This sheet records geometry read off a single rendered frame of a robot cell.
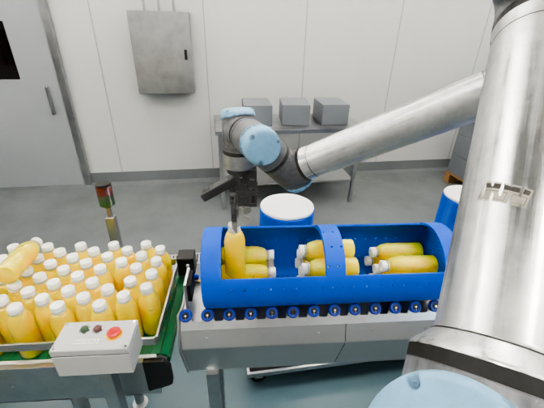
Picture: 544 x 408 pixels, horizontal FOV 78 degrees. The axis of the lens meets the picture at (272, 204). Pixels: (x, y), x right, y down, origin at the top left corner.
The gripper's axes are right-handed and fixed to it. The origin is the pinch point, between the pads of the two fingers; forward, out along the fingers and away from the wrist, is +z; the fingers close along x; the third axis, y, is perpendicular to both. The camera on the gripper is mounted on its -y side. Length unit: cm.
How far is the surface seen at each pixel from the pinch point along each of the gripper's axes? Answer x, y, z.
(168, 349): -13.1, -22.8, 40.3
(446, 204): 67, 116, 31
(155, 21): 305, -84, -54
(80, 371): -29, -42, 27
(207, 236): 3.1, -9.0, 6.2
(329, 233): 3.4, 32.4, 6.2
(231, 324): -6.6, -1.8, 36.9
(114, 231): 39, -55, 27
